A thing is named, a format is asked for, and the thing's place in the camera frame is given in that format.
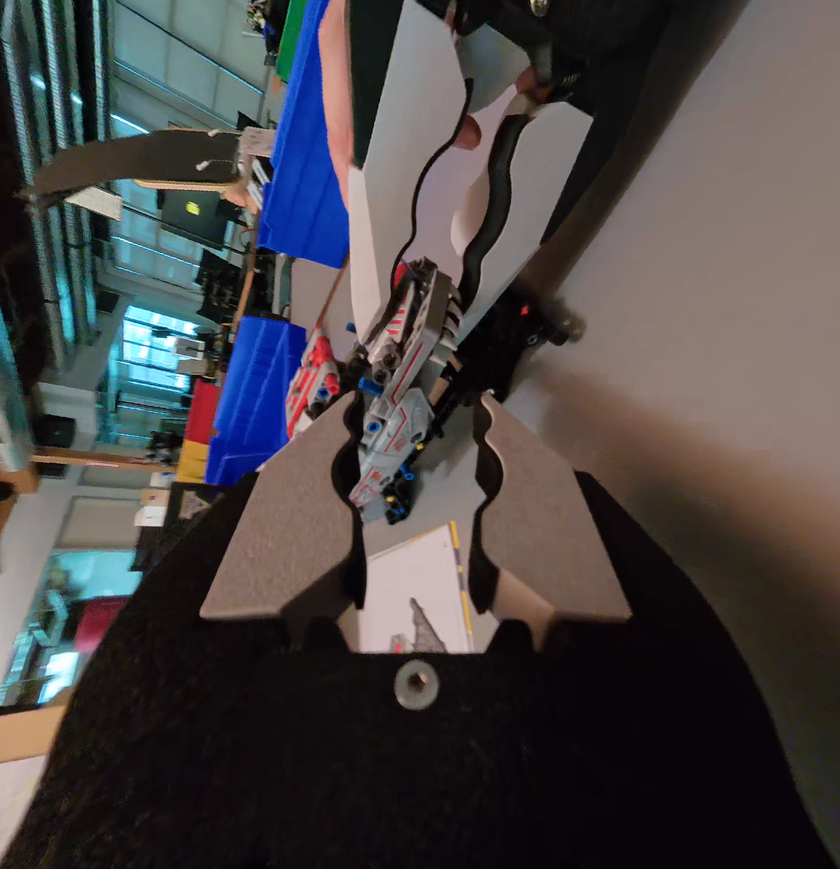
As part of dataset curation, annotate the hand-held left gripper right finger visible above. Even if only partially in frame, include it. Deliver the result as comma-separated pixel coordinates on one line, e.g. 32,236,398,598
469,392,633,624

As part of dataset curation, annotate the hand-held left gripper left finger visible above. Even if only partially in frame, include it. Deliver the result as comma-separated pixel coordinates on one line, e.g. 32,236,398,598
199,392,368,623

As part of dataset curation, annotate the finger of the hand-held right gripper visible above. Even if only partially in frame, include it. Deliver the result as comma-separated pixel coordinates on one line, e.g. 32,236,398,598
348,0,475,342
457,100,595,330

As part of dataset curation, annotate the grey red brick truck model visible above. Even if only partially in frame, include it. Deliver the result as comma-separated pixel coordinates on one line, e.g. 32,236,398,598
284,258,585,527

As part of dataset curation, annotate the adjoining brown edged desk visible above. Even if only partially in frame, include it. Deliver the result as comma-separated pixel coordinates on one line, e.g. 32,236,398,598
317,0,358,199

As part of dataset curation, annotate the grey desk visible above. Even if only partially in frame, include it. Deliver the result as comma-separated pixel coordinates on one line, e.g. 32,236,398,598
284,0,840,869

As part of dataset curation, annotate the blue plastic bin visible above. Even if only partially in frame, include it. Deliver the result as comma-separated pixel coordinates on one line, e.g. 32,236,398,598
257,0,353,267
204,315,307,487

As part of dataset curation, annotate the yellow plastic bin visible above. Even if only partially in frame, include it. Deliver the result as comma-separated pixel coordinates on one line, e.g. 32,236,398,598
177,438,212,485

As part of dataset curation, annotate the white instruction booklet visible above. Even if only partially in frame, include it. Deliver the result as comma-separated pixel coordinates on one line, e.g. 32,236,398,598
364,521,475,654

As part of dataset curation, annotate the green plastic bin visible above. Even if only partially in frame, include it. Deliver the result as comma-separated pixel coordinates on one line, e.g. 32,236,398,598
274,0,307,77

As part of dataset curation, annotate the red plastic bin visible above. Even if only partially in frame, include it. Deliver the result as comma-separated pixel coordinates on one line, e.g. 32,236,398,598
188,379,222,445

